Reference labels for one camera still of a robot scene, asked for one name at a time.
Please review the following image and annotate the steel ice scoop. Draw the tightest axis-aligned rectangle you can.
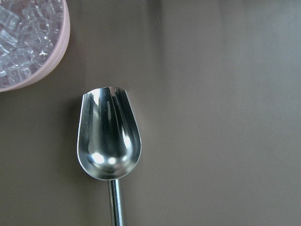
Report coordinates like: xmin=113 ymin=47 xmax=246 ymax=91
xmin=77 ymin=87 xmax=142 ymax=226

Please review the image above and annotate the pink bowl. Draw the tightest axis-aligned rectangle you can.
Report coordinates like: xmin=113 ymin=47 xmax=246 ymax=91
xmin=0 ymin=0 xmax=71 ymax=92

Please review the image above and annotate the clear ice cubes pile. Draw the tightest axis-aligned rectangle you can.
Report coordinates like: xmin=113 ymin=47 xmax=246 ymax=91
xmin=0 ymin=0 xmax=63 ymax=82

